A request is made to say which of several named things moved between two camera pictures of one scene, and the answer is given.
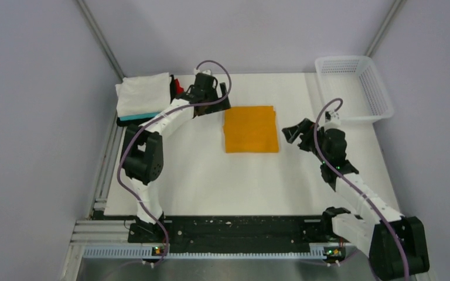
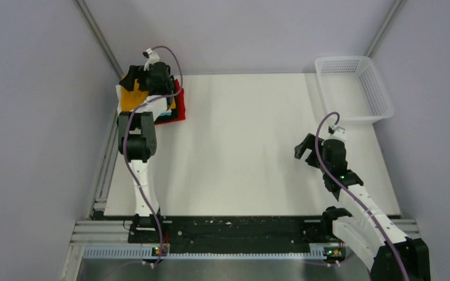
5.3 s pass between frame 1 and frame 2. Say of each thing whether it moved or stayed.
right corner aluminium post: stayed
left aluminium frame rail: stayed
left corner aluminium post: stayed
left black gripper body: moved
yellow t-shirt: moved
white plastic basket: stayed
